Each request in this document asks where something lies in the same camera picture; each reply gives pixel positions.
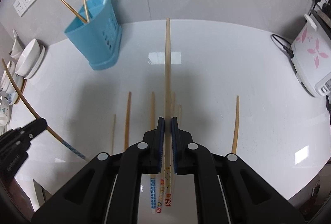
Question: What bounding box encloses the bamboo chopstick cartoon end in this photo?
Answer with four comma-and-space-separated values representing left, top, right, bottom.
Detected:
164, 18, 172, 207

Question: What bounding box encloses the wooden coaster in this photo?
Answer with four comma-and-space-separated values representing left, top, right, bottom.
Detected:
14, 79, 27, 105

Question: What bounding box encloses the bamboo chopstick blue patterned end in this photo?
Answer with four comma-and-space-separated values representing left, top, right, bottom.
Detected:
1, 58, 88, 161

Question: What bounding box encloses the white pink floral rice cooker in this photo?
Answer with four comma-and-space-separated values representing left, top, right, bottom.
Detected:
291, 11, 330, 98

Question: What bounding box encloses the black power cable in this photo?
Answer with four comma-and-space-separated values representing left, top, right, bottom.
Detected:
270, 33, 296, 60

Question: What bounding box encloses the blue patterned plate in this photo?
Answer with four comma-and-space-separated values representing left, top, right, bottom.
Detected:
5, 75, 24, 105

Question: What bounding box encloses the bamboo chopstick on table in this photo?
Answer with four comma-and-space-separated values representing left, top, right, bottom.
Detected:
124, 91, 132, 150

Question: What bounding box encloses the left white wall socket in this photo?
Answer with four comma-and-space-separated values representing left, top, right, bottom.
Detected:
13, 0, 27, 17

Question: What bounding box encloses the bamboo chopstick blue dotted end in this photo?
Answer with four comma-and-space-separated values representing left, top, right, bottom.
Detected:
150, 92, 156, 212

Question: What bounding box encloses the white bowl with grey rim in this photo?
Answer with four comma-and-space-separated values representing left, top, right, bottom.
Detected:
1, 61, 16, 92

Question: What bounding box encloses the blue plastic utensil holder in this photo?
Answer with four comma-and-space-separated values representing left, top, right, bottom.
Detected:
65, 0, 122, 71

